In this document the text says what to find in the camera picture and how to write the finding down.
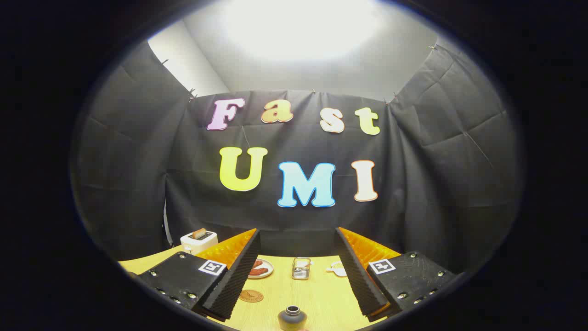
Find silver bottle with green label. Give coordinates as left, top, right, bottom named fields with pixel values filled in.
left=277, top=306, right=308, bottom=331

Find light wooden table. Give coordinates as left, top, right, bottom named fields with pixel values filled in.
left=118, top=245, right=401, bottom=331

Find white toaster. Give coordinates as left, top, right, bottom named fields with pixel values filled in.
left=180, top=228, right=219, bottom=256

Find small white plate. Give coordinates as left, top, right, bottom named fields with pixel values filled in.
left=248, top=259, right=275, bottom=280

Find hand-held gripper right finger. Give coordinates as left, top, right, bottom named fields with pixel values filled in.
left=334, top=227, right=458, bottom=322

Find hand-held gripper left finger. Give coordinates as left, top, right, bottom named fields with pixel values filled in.
left=137, top=228, right=261, bottom=322

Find small metal wire basket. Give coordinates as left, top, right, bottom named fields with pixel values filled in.
left=291, top=257, right=312, bottom=280

